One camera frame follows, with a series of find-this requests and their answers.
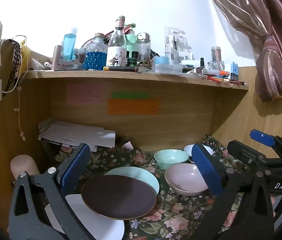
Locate yellow soft item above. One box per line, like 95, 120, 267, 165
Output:
19, 44, 32, 72

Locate pink tube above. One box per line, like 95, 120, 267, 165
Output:
51, 45, 63, 71

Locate pink bowl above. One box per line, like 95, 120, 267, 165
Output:
165, 163, 212, 197

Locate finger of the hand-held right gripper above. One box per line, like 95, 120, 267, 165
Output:
227, 140, 266, 167
250, 129, 282, 153

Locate pink striped curtain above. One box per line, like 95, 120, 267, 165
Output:
201, 0, 282, 103

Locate clear bottle with illustrated label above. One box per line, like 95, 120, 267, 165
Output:
106, 16, 128, 67

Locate small dark green bottle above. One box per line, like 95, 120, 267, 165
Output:
126, 51, 139, 67

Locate small white bowl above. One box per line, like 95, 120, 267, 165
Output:
183, 144, 214, 164

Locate pink sticky note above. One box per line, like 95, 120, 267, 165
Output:
67, 84, 101, 105

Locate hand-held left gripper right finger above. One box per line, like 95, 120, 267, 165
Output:
191, 143, 277, 240

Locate clear round-topped bottle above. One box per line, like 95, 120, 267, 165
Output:
136, 32, 151, 60

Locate dark floral tablecloth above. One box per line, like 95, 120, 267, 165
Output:
54, 134, 276, 240

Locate clear blister packages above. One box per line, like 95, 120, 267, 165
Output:
164, 27, 194, 60

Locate pale pink cylindrical container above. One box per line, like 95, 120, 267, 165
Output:
10, 154, 40, 180

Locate light teal bowl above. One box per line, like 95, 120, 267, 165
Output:
153, 149, 190, 170

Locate faceted bottle with blue liquid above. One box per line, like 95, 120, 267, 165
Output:
83, 33, 108, 70

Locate green sticky note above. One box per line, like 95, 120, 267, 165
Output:
112, 91, 149, 99

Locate white plate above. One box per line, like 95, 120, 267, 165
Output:
45, 194, 126, 240

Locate light teal plate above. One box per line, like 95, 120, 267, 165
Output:
104, 166, 160, 197

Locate brown marker pen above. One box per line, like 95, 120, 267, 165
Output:
103, 66, 139, 72

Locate clear plastic box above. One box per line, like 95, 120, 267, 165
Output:
155, 64, 183, 74

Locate stack of white papers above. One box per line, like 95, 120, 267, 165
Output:
38, 120, 116, 152

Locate mint green bottle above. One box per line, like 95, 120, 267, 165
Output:
125, 24, 138, 60

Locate wooden desk hutch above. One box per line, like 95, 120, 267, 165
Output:
0, 37, 282, 240

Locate small blue box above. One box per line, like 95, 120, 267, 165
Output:
230, 62, 239, 80

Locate tall light blue bottle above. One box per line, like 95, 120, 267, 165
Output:
62, 27, 78, 60

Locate glass jar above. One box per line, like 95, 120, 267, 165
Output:
208, 46, 224, 71

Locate beige earphone cable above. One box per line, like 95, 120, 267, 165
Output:
0, 35, 29, 142

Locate dark brown plate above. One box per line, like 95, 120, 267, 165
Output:
81, 174, 157, 221

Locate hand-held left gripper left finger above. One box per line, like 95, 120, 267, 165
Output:
7, 143, 96, 240

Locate light blue round container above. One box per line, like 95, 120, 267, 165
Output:
153, 56, 169, 65

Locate orange sticky note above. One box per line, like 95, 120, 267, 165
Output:
107, 99, 160, 115

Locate black lace headband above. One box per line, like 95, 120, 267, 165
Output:
3, 39, 22, 97

